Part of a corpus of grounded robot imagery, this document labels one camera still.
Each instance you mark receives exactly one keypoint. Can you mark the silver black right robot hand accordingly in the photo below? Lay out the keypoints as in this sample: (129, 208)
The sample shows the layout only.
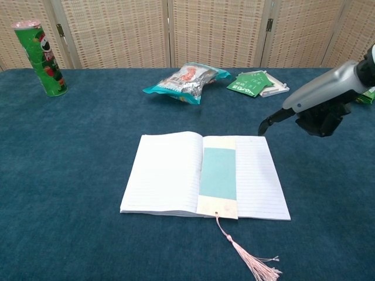
(322, 85)

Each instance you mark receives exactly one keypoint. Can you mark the teal cream bookmark pink tassel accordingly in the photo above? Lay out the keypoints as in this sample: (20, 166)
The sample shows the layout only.
(218, 169)

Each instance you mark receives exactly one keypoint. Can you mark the white notebook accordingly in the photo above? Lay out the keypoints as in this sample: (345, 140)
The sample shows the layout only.
(164, 175)

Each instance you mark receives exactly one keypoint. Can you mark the green noodle snack bag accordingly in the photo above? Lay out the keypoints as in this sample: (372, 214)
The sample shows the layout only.
(369, 98)

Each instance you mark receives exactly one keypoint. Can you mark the green paper packet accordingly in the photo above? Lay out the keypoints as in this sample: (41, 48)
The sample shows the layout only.
(249, 85)

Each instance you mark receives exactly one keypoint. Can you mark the dark metal screen hinge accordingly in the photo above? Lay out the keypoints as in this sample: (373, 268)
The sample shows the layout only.
(60, 30)
(269, 24)

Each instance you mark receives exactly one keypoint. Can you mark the teal silver snack bag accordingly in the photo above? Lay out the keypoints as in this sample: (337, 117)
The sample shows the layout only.
(187, 82)

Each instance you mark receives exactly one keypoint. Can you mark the woven bamboo folding screen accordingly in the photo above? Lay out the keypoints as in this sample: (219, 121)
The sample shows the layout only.
(117, 35)

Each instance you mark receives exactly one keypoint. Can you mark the green Pringles can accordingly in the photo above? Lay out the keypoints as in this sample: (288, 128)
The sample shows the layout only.
(48, 64)

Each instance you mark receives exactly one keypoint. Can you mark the dark teal table cloth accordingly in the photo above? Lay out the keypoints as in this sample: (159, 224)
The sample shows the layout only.
(58, 175)

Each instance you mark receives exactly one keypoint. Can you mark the white plastic frame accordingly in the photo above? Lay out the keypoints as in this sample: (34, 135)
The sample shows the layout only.
(277, 87)

